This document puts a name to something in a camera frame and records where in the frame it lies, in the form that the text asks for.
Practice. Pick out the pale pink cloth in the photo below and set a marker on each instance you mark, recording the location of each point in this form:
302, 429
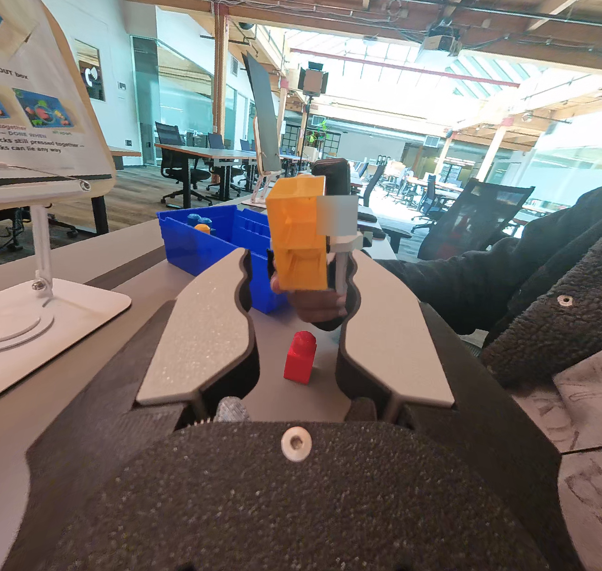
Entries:
583, 392

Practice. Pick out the brown wooden desk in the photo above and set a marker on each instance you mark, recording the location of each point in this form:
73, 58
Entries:
124, 152
207, 150

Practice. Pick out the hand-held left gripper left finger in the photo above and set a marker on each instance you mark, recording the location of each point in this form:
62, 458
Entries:
202, 345

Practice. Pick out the studio light on stand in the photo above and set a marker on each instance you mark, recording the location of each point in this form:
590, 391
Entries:
314, 81

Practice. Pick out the black wrist rest pad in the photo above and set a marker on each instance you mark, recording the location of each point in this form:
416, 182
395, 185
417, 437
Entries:
376, 235
368, 217

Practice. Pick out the printed instruction sheet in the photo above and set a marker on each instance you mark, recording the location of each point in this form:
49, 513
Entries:
42, 110

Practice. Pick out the person's right forearm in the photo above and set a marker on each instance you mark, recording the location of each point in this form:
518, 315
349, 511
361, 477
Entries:
470, 284

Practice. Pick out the yellow mega block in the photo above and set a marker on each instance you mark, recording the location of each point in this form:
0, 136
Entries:
203, 229
296, 232

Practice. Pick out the blue plastic bin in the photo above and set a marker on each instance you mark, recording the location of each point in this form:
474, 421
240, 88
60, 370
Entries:
207, 255

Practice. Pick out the dark fleece garment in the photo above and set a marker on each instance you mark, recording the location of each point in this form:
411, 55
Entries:
541, 335

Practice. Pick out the red mega block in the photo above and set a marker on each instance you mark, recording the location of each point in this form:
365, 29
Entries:
300, 359

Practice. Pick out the ceiling projector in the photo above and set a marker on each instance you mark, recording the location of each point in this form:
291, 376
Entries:
439, 43

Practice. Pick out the dark door sign panel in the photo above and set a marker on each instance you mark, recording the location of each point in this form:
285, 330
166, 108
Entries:
91, 77

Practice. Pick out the potted green plant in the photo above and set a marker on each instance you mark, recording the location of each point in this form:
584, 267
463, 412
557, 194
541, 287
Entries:
317, 131

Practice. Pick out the black mesh office chair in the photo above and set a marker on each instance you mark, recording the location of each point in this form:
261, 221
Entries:
470, 218

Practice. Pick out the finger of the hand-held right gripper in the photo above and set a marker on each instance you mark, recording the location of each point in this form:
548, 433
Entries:
348, 242

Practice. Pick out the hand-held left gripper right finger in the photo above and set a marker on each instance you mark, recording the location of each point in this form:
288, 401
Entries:
395, 345

